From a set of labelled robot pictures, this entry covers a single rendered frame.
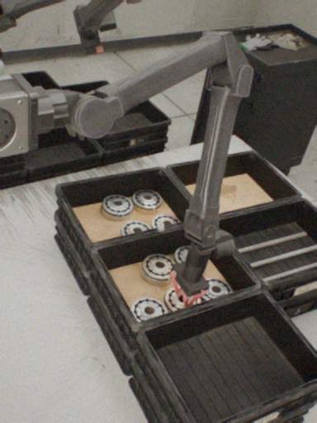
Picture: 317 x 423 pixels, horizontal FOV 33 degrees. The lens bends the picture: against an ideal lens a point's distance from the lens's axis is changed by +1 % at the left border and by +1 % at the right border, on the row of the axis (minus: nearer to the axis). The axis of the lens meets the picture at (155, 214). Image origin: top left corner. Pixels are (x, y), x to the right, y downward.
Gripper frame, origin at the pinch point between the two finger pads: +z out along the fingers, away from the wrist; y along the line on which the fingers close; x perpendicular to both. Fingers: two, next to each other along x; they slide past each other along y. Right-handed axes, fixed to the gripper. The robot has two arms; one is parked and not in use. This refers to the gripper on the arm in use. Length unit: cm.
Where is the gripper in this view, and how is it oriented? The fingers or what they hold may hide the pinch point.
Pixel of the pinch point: (182, 298)
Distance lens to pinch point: 150.1
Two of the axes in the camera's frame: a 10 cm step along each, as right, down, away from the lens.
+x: -8.6, 1.4, -4.8
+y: -4.6, -6.2, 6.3
